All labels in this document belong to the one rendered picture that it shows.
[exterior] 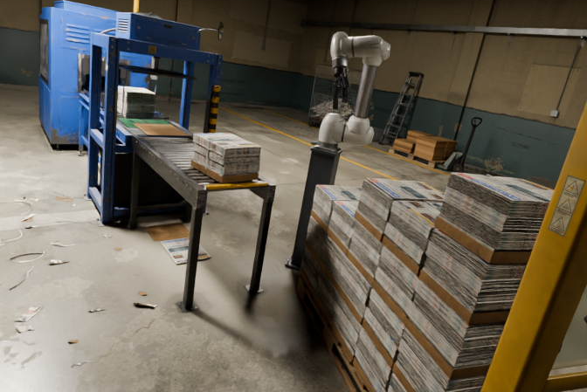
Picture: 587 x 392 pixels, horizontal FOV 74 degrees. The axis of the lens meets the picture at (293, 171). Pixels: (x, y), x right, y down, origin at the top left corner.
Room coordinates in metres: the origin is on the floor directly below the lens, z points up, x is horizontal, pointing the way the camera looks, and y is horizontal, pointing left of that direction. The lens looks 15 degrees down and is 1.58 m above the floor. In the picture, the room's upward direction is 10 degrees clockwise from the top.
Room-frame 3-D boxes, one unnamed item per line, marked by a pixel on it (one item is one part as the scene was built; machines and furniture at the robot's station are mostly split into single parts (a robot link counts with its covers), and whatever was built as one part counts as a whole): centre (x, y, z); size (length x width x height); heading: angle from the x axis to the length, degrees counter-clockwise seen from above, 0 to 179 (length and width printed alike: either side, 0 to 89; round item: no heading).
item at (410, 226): (1.63, -0.69, 0.95); 0.38 x 0.29 x 0.23; 110
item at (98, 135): (3.56, 1.38, 0.38); 0.94 x 0.69 x 0.63; 130
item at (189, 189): (2.61, 0.93, 0.74); 1.34 x 0.05 x 0.12; 40
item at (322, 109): (10.59, -0.81, 0.85); 1.21 x 0.83 x 1.71; 40
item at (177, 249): (2.81, 0.75, 0.01); 0.37 x 0.28 x 0.01; 40
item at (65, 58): (5.69, 3.07, 1.04); 1.51 x 1.30 x 2.07; 40
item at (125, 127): (3.56, 1.38, 0.75); 0.70 x 0.65 x 0.10; 40
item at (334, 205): (2.03, -0.54, 0.42); 1.17 x 0.39 x 0.83; 20
